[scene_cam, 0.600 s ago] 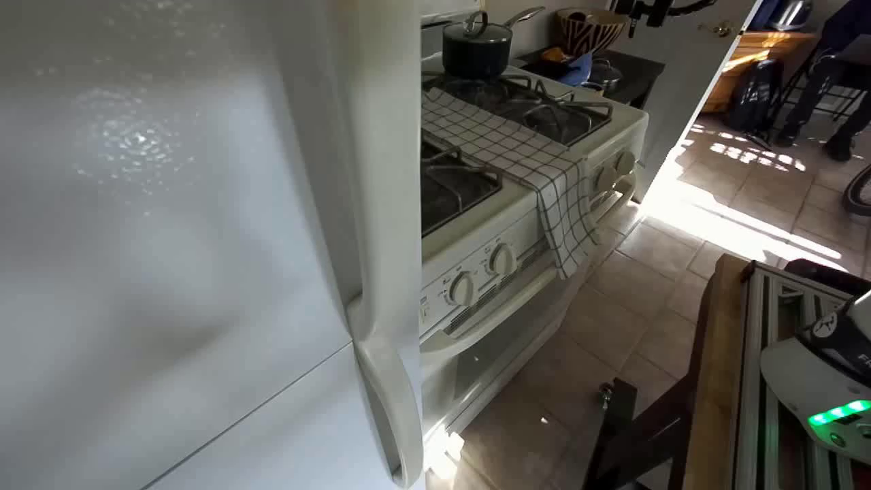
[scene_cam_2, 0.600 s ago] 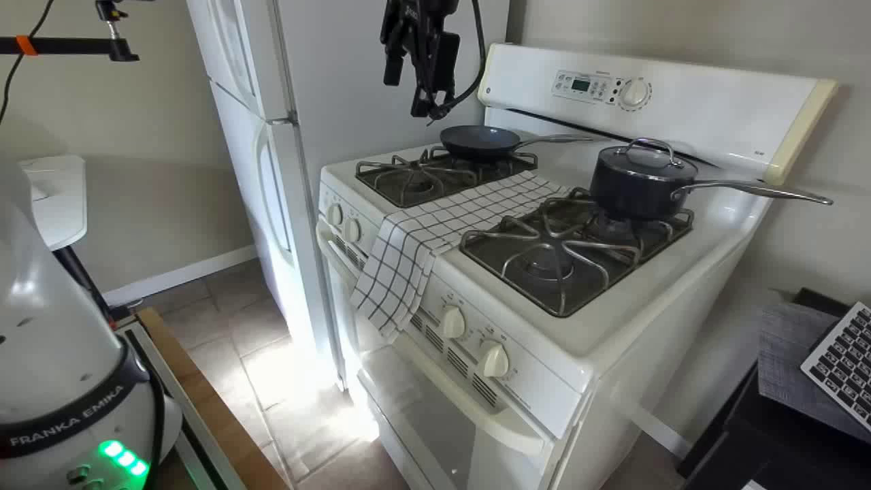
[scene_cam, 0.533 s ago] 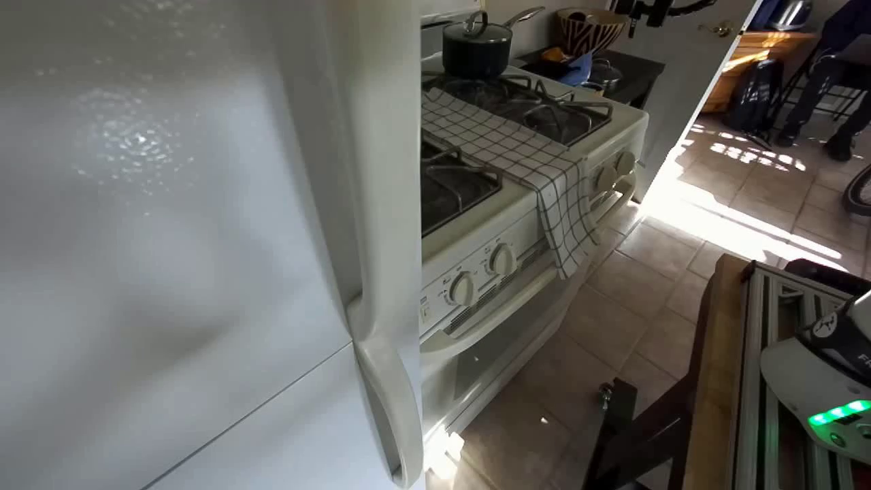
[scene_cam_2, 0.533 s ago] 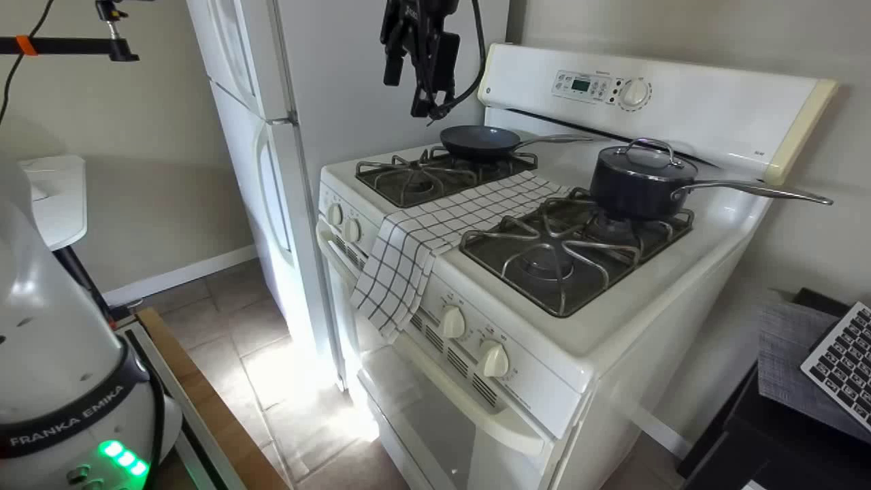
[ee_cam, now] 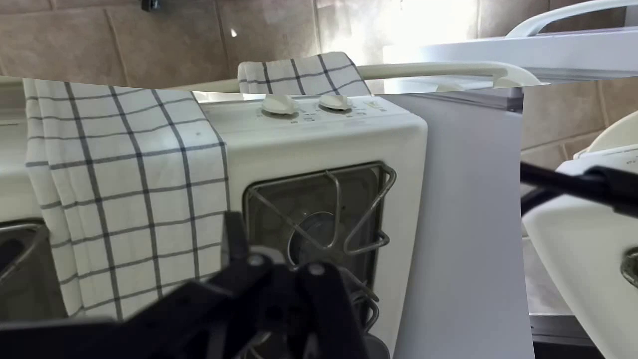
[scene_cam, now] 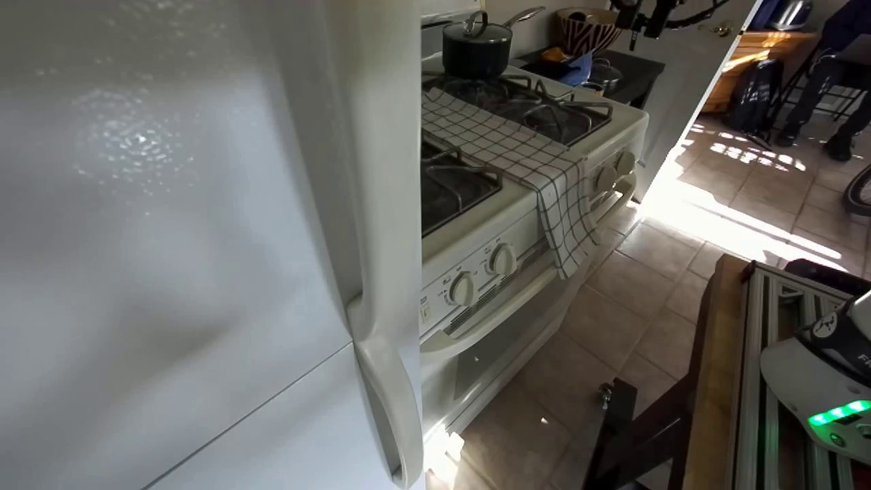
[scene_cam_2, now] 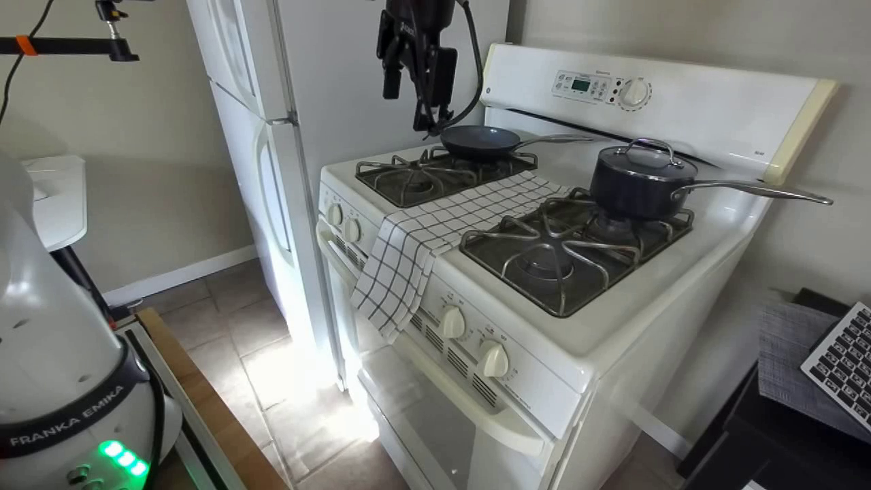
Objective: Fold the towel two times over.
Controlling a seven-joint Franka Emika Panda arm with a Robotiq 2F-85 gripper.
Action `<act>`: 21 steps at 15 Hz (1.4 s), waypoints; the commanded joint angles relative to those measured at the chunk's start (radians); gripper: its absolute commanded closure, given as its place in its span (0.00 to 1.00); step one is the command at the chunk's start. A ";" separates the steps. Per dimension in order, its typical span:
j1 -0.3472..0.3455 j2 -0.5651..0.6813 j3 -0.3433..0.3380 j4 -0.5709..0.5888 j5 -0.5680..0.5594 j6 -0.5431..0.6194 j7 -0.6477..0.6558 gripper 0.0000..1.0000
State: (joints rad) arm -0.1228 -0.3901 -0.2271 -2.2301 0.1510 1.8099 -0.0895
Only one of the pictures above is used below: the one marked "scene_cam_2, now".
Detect white gas stove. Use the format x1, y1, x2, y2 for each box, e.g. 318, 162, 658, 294
311, 40, 842, 490

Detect black side table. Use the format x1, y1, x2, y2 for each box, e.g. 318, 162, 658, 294
684, 285, 871, 490

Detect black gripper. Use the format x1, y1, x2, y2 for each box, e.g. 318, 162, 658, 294
396, 0, 460, 135

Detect white refrigerator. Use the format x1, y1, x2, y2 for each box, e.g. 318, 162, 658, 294
185, 0, 511, 384

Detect white keyboard black keys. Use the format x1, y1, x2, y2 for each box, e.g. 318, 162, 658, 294
797, 300, 871, 432

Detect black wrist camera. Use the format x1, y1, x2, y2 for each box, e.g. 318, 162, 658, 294
377, 7, 408, 100

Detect metal burner grate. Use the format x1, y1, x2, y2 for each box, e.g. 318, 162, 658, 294
457, 186, 696, 322
353, 145, 540, 213

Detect gray mat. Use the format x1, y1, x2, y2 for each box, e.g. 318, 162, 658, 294
756, 301, 871, 443

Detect wooden edged robot table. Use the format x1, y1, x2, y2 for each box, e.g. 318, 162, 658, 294
114, 304, 291, 490

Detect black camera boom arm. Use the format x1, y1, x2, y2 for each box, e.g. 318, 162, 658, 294
0, 0, 143, 66

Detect white checkered kitchen towel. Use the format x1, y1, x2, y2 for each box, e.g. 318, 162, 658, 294
348, 171, 568, 342

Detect black saucepan with lid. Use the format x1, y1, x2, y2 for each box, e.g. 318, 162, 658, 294
589, 138, 835, 224

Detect black frying pan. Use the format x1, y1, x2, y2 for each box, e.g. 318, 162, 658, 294
438, 122, 593, 166

